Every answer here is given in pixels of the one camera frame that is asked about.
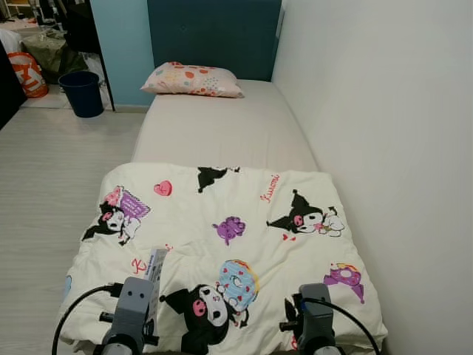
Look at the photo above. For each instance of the round blue waste bin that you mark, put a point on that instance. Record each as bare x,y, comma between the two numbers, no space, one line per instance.
81,96

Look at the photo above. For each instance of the white book with blue letters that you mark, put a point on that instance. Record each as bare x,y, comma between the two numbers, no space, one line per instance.
157,270

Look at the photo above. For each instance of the teal upholstered headboard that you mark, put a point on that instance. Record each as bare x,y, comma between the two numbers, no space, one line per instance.
214,37

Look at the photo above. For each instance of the orange and white bag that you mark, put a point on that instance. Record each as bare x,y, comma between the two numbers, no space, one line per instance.
26,74

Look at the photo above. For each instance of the mattress with beige sheet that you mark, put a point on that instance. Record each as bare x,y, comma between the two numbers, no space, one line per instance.
222,133

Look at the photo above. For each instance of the black door leaf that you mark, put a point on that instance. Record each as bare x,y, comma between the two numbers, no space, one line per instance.
9,89

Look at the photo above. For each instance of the pink pillow with orange spots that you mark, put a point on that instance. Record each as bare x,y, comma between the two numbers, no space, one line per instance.
192,80

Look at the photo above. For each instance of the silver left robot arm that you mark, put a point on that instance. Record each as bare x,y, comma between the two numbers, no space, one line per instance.
122,347

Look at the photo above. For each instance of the cream cartoon print quilt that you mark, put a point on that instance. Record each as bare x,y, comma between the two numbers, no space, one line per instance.
259,214

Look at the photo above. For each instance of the bulky beige sack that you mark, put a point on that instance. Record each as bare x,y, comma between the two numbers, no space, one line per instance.
46,48

